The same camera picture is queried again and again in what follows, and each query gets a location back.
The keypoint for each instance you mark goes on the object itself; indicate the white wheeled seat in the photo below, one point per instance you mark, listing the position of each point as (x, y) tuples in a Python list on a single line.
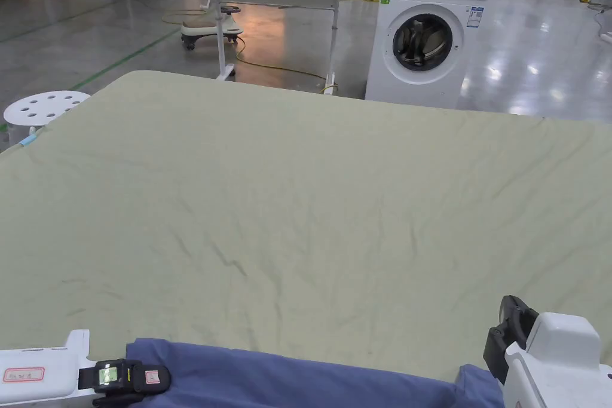
[(205, 28)]

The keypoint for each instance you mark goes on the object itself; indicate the dark blue shirt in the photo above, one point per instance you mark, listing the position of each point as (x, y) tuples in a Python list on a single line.
[(287, 379)]

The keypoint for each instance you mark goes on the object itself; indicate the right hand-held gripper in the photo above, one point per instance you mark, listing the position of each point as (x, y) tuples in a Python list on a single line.
[(559, 370)]

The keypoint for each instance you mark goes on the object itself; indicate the white washing machine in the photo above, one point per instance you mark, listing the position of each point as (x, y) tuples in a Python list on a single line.
[(449, 78)]

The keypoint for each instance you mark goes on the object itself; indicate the bed with pale green sheet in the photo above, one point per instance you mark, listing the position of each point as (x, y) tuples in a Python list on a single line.
[(296, 197)]

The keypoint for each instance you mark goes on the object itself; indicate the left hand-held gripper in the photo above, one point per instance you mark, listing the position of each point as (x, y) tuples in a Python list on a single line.
[(43, 372)]

